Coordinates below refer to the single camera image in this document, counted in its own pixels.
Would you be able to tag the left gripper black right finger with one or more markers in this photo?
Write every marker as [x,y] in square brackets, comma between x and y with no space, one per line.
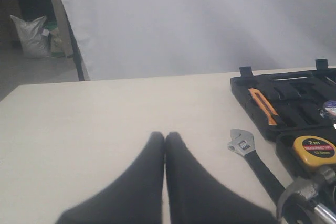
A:
[195,196]

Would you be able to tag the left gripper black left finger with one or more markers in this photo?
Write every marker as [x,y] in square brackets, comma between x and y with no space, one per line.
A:
[134,197]

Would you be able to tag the claw hammer black grip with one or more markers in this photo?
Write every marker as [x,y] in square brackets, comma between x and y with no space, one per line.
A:
[305,193]

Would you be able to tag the electrical tape roll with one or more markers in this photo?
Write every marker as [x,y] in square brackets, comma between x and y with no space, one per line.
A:
[328,111]

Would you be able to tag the black plastic tool case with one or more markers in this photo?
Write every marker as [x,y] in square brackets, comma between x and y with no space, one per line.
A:
[297,97]

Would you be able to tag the orange utility knife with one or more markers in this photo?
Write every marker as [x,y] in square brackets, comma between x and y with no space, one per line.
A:
[269,111]

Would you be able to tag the yellow measuring tape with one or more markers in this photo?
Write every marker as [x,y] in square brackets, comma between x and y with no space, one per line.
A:
[314,151]

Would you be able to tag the black backdrop stand pole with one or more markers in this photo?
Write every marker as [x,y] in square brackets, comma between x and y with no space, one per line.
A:
[76,54]

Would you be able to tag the green printed bag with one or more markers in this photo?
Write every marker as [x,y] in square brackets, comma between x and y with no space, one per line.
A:
[55,40]

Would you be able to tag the white backdrop cloth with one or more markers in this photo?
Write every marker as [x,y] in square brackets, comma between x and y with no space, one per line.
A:
[147,38]

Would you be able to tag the white woven sack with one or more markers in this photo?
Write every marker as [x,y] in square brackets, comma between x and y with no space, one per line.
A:
[33,38]

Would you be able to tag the adjustable wrench black handle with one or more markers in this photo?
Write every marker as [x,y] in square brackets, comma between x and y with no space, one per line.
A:
[242,142]

